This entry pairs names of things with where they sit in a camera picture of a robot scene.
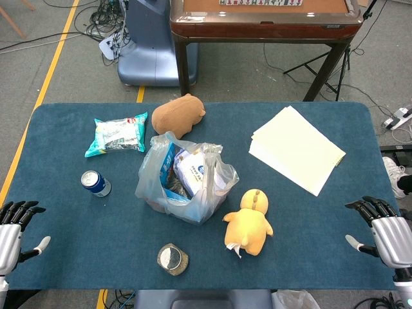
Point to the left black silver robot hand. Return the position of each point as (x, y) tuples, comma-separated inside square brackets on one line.
[(8, 239)]

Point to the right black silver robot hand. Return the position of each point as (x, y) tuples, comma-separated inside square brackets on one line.
[(391, 239)]

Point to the blue cookie box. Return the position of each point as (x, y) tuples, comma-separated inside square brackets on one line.
[(167, 164)]

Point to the translucent white plastic bag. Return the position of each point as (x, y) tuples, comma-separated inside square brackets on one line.
[(214, 196)]

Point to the white blue snack packet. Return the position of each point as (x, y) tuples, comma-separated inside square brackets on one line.
[(190, 170)]

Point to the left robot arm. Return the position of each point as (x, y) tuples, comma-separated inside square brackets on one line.
[(3, 288)]

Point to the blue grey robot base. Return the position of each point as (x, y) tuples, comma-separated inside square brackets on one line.
[(148, 54)]

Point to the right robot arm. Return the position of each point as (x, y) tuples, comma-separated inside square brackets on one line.
[(404, 284)]

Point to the white sneaker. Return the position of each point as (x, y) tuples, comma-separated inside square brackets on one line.
[(392, 174)]

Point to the blue felt table cloth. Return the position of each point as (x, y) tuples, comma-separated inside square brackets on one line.
[(96, 241)]

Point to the blue drink can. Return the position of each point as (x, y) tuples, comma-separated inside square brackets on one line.
[(96, 185)]

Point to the white grey power strip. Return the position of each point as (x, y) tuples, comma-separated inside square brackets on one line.
[(399, 117)]

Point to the cream paper stack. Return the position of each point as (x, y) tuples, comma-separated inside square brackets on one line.
[(296, 148)]

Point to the yellow plush toy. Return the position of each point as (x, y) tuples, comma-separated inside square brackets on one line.
[(248, 225)]

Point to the teal white snack packet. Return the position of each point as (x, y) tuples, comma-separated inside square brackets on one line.
[(116, 135)]

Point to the clear jar black lid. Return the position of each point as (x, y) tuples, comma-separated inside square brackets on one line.
[(172, 259)]

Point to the black tripod stand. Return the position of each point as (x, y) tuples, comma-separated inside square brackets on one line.
[(309, 63)]

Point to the grey blue robot torso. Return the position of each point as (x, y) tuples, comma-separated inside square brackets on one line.
[(202, 299)]

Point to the brown plush toy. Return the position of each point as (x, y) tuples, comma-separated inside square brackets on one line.
[(177, 114)]

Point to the white chair wooden legs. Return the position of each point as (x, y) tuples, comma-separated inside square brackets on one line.
[(13, 22)]

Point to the dark wooden mahjong table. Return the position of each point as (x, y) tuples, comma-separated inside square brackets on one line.
[(257, 29)]

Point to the row of face-showing mahjong tiles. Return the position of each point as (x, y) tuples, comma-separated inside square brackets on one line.
[(260, 2)]

